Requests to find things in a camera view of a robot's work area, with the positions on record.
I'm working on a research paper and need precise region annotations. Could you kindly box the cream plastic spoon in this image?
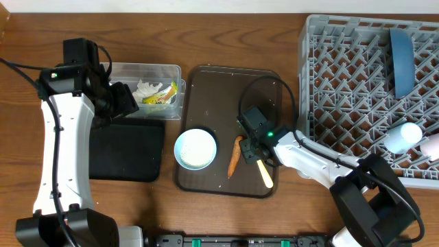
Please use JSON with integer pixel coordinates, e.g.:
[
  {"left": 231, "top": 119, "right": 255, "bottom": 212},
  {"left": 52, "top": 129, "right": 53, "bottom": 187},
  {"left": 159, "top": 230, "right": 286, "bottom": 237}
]
[{"left": 257, "top": 160, "right": 274, "bottom": 189}]

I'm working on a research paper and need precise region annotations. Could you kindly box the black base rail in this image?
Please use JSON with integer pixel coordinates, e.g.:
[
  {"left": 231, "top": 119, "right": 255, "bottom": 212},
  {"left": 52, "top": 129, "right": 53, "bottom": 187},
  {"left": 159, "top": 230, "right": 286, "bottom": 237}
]
[{"left": 149, "top": 234, "right": 331, "bottom": 247}]

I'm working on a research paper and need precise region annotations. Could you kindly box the yellow snack wrapper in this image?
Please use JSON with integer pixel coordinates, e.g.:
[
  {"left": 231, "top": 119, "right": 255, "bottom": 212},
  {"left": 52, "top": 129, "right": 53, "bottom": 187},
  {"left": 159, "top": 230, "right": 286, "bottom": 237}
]
[{"left": 141, "top": 81, "right": 178, "bottom": 105}]

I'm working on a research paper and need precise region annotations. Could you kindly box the black plastic bin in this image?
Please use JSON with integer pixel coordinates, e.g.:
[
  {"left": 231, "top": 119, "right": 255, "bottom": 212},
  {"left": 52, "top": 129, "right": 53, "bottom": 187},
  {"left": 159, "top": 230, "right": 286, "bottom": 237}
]
[{"left": 89, "top": 118, "right": 165, "bottom": 183}]

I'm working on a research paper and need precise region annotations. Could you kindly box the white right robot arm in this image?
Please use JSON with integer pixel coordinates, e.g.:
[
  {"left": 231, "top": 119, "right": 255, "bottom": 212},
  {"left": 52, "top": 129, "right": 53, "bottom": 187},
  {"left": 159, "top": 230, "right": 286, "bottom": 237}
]
[{"left": 237, "top": 106, "right": 425, "bottom": 246}]

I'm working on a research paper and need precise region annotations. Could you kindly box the orange carrot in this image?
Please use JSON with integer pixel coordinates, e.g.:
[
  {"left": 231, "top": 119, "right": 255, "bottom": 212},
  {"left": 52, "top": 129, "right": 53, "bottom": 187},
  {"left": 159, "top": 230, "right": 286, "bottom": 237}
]
[{"left": 227, "top": 136, "right": 244, "bottom": 178}]

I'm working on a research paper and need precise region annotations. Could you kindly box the pink white cup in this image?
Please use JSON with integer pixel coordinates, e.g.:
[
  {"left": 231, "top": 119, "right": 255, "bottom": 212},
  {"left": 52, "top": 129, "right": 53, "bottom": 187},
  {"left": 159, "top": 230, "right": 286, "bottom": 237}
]
[{"left": 420, "top": 134, "right": 439, "bottom": 161}]

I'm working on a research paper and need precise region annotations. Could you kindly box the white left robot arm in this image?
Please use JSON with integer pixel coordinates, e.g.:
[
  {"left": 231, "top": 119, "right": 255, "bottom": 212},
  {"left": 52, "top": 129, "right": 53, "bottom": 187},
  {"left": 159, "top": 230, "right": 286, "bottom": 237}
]
[{"left": 1, "top": 38, "right": 144, "bottom": 246}]

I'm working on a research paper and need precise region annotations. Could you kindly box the dark blue plate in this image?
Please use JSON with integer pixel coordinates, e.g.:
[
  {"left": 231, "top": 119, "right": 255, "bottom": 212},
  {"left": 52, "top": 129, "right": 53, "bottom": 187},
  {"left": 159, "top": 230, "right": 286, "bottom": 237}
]
[{"left": 390, "top": 28, "right": 415, "bottom": 99}]

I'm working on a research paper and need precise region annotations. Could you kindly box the clear plastic bin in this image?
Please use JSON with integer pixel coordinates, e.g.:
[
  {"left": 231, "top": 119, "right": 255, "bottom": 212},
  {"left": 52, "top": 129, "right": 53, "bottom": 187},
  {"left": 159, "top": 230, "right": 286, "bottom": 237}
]
[{"left": 110, "top": 62, "right": 186, "bottom": 120}]

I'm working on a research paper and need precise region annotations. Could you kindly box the light blue cup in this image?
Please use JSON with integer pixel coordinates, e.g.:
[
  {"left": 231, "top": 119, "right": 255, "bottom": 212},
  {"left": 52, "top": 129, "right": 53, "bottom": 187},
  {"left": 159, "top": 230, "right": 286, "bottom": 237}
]
[{"left": 383, "top": 122, "right": 423, "bottom": 154}]

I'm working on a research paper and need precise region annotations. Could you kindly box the light blue bowl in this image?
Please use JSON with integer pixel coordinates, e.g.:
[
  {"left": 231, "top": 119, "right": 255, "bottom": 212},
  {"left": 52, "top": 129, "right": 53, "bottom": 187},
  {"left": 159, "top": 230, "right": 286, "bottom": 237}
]
[{"left": 174, "top": 128, "right": 217, "bottom": 170}]

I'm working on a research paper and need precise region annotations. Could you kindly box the white tissue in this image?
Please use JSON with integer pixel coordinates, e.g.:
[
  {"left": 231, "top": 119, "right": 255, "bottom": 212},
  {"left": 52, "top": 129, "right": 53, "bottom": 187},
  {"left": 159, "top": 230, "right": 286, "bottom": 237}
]
[{"left": 132, "top": 80, "right": 163, "bottom": 104}]

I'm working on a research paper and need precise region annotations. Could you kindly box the grey dishwasher rack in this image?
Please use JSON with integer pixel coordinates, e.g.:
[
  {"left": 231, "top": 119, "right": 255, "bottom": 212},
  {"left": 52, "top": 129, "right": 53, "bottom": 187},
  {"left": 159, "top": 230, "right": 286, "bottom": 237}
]
[{"left": 298, "top": 14, "right": 438, "bottom": 189}]

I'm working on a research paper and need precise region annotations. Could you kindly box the dark brown serving tray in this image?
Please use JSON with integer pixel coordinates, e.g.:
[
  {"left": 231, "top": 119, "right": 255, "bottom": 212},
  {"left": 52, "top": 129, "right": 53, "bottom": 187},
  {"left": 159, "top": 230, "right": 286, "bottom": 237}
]
[{"left": 174, "top": 66, "right": 282, "bottom": 199}]

